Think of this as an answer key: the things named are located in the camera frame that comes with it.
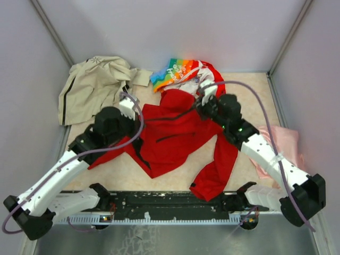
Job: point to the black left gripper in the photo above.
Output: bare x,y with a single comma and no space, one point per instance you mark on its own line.
136,124

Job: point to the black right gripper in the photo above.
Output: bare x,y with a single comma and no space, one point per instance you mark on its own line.
201,108

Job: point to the red jacket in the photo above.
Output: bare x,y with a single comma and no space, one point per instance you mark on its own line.
172,131

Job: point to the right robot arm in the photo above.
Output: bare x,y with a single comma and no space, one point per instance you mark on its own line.
300,196

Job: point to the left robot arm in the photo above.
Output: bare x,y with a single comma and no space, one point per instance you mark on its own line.
39,208

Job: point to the beige jacket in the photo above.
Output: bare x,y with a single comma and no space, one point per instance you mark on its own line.
95,84

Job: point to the rainbow white red garment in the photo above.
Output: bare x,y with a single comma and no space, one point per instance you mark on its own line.
184,74

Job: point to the pink satin cloth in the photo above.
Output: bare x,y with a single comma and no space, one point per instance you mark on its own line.
286,141

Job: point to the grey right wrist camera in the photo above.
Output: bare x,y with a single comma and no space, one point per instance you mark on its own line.
207,89

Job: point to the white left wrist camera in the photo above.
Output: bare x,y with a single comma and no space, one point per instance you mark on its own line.
127,104

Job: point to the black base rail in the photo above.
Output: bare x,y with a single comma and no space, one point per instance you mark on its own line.
181,205

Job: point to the left aluminium frame post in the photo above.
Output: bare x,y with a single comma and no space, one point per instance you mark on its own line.
52,31

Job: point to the aluminium frame post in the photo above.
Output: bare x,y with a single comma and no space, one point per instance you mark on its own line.
307,4
52,31

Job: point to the right aluminium frame post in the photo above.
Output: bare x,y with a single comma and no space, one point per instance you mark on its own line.
307,4

